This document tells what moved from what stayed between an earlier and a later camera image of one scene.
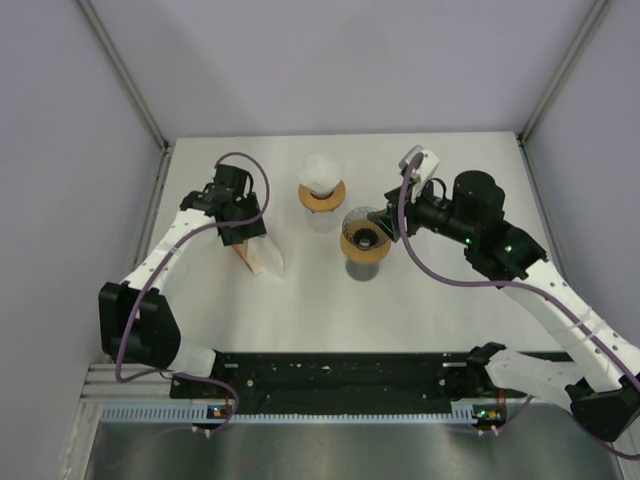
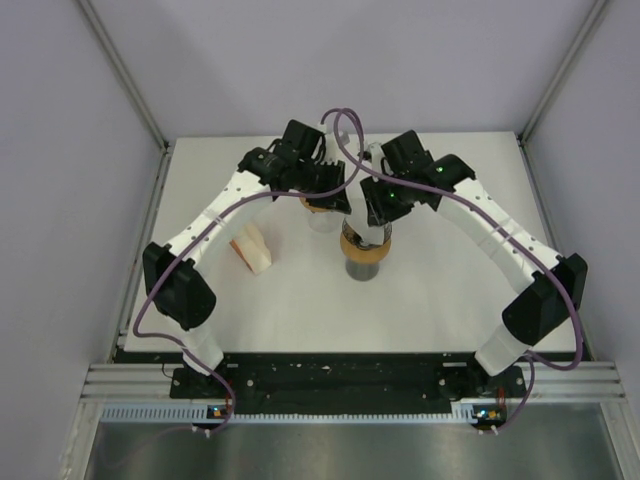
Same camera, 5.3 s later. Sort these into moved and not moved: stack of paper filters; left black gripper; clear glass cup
Moved: left black gripper
Not moved: clear glass cup; stack of paper filters
